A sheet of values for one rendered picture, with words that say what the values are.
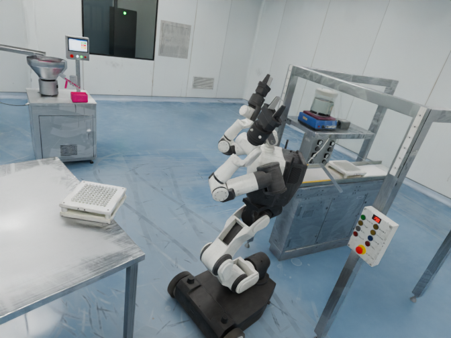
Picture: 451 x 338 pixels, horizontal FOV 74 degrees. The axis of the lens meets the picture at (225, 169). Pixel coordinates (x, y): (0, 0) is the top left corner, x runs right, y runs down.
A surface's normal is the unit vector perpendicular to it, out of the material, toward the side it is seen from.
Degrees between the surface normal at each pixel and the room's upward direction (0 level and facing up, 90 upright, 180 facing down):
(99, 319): 0
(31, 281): 0
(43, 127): 90
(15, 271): 0
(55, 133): 91
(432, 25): 90
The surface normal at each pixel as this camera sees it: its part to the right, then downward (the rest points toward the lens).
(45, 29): 0.55, 0.45
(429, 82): -0.82, 0.11
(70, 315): 0.18, -0.89
